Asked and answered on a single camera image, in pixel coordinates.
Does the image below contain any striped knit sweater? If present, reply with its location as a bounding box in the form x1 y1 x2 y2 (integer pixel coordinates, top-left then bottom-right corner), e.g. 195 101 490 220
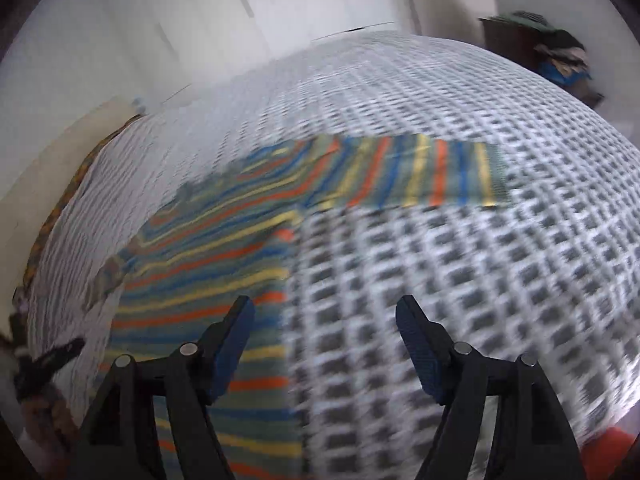
82 135 513 480

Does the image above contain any white grey checkered blanket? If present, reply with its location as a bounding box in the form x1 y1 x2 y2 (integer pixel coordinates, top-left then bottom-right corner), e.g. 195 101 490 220
22 30 640 480

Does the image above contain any red cloth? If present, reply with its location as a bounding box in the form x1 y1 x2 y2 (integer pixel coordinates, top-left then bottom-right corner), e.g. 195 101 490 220
582 427 637 480

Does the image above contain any white wardrobe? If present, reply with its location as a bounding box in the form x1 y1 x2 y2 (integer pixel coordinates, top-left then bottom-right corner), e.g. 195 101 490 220
0 0 422 201

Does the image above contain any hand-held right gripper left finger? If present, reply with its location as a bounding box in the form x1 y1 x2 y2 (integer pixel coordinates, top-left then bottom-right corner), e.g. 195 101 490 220
67 295 257 480

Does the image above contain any beige headboard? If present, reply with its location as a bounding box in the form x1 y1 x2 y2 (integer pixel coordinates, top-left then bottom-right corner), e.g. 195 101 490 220
0 100 137 291

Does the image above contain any dark wooden cabinet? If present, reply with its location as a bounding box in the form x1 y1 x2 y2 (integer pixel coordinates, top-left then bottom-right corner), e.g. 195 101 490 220
479 12 606 109

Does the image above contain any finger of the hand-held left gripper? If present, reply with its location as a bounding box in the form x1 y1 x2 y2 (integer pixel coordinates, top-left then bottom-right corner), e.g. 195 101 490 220
31 337 87 372

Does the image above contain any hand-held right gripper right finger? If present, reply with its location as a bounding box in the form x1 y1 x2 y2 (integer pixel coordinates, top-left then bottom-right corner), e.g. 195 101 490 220
395 294 588 480

